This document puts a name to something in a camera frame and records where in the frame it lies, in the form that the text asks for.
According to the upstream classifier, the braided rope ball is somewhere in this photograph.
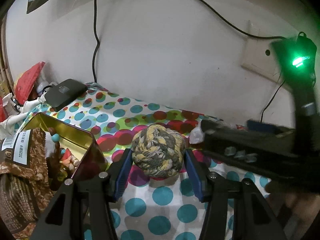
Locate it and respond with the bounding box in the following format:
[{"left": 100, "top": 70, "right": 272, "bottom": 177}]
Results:
[{"left": 131, "top": 125, "right": 186, "bottom": 179}]

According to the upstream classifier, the brown patterned snack bag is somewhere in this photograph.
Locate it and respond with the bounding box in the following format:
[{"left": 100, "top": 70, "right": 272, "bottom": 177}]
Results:
[{"left": 1, "top": 128, "right": 53, "bottom": 239}]

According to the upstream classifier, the white sock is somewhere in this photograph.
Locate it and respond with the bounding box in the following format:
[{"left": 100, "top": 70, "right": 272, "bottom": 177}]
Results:
[{"left": 189, "top": 126, "right": 205, "bottom": 145}]

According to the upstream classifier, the person right hand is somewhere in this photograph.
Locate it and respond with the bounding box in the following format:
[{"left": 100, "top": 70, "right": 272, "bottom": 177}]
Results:
[{"left": 265, "top": 181, "right": 319, "bottom": 239}]

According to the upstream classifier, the gold tin box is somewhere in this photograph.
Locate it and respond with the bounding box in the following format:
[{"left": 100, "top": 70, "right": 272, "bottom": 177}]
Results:
[{"left": 21, "top": 113, "right": 107, "bottom": 181}]

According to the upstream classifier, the polka dot bed sheet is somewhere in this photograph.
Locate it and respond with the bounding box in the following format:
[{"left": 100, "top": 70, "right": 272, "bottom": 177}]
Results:
[{"left": 15, "top": 81, "right": 273, "bottom": 240}]

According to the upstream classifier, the black flat device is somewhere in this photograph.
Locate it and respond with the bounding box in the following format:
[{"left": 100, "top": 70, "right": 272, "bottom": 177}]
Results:
[{"left": 44, "top": 79, "right": 87, "bottom": 112}]

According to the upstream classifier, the red plastic bag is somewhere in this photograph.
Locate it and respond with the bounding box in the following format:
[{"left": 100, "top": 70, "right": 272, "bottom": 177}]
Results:
[{"left": 14, "top": 61, "right": 45, "bottom": 105}]

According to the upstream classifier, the white wall socket plate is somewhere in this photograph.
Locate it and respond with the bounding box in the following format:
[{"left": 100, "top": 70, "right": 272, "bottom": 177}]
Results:
[{"left": 241, "top": 19, "right": 288, "bottom": 84}]

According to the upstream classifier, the black hanging cable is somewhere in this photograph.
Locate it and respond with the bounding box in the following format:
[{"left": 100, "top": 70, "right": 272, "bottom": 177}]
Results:
[{"left": 92, "top": 0, "right": 112, "bottom": 84}]

